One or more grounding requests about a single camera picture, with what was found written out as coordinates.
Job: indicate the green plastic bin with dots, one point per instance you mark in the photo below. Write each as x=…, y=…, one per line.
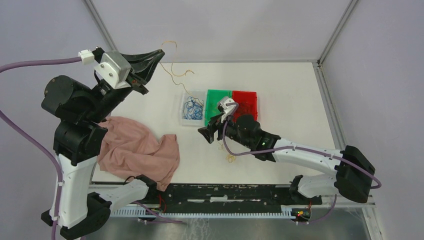
x=213, y=97

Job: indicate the red plastic bin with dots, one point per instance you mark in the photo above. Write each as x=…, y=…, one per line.
x=248, y=103

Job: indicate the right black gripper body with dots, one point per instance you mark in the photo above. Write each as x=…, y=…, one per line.
x=217, y=124

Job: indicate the white cable duct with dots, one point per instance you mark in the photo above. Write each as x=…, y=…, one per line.
x=136, y=211

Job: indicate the clear plastic bin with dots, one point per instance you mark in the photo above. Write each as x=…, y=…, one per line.
x=192, y=108

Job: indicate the pink cloth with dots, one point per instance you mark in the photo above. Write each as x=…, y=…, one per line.
x=129, y=148

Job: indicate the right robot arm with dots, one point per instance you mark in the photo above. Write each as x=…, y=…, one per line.
x=342, y=171

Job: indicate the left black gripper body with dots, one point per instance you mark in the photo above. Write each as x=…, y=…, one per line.
x=133, y=81

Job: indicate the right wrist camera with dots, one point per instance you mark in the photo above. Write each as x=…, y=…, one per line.
x=227, y=107

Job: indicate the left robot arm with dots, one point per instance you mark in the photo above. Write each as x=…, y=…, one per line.
x=78, y=138

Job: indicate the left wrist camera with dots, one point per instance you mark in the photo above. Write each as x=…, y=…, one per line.
x=111, y=66

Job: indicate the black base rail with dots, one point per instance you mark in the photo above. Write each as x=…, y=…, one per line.
x=199, y=198

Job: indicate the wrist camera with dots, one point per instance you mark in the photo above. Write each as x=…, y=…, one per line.
x=111, y=66
x=227, y=107

